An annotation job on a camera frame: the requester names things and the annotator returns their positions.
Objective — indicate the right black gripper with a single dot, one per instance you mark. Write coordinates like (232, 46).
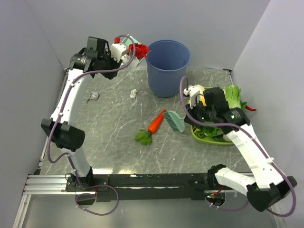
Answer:
(192, 111)

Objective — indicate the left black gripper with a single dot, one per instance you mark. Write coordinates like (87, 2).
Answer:
(116, 64)

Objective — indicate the teal hand brush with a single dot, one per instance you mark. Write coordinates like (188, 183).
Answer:
(174, 120)

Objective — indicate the teal dustpan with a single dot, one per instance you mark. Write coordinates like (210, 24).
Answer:
(126, 58)

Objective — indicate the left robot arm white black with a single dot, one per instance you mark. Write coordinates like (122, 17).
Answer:
(97, 57)

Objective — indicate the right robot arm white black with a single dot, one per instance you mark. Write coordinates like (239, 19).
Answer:
(221, 109)

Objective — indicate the yellow white toy corn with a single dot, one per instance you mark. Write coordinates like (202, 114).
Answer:
(202, 99)

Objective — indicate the green leafy toy vegetables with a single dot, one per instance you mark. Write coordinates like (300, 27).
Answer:
(213, 133)

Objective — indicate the green plastic tray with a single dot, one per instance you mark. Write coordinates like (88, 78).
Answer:
(209, 141)

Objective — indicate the small white paper ball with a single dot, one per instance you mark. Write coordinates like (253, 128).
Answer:
(93, 96)

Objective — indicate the green toy cabbage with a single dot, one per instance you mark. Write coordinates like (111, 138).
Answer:
(233, 97)

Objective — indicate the red paper scrap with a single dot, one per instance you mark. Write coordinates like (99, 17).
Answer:
(141, 50)

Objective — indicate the white paper scrap near bucket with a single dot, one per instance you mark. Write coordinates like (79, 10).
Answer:
(133, 94)

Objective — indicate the red toy chili pepper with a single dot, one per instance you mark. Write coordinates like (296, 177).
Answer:
(250, 108)

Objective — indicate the orange toy carrot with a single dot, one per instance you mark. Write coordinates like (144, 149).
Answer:
(145, 136)

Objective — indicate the blue plastic bucket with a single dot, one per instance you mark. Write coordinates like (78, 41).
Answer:
(167, 63)

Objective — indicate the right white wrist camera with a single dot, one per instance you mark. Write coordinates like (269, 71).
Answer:
(195, 93)

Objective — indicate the aluminium frame rail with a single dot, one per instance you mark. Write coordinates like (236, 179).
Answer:
(53, 184)

